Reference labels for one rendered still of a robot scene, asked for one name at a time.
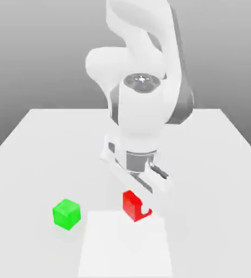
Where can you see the small red cube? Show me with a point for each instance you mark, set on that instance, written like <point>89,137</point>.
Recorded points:
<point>129,206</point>

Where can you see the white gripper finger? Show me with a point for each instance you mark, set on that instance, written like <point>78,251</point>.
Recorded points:
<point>146,202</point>

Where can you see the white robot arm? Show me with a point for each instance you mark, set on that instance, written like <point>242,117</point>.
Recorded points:
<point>138,113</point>

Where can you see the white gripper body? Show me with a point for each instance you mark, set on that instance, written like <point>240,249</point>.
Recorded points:
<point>136,181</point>

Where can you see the small green cube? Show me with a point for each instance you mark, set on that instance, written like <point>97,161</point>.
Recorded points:
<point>66,214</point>

